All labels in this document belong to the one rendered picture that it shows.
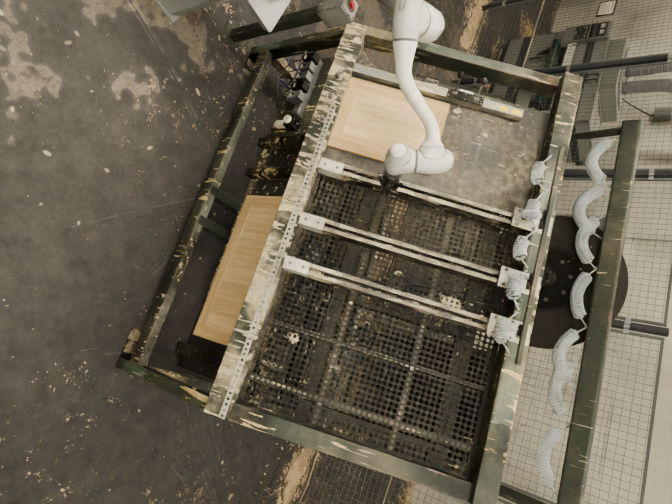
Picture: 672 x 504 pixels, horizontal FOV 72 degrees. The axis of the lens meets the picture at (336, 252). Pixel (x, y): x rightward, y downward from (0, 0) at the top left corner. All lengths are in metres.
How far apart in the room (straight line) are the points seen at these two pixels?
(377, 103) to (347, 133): 0.25
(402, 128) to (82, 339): 2.02
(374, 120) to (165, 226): 1.36
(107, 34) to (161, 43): 0.31
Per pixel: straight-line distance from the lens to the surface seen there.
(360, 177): 2.37
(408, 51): 2.02
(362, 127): 2.56
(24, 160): 2.58
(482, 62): 2.86
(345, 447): 2.20
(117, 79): 2.81
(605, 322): 2.72
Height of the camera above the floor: 2.42
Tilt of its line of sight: 36 degrees down
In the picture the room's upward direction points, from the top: 97 degrees clockwise
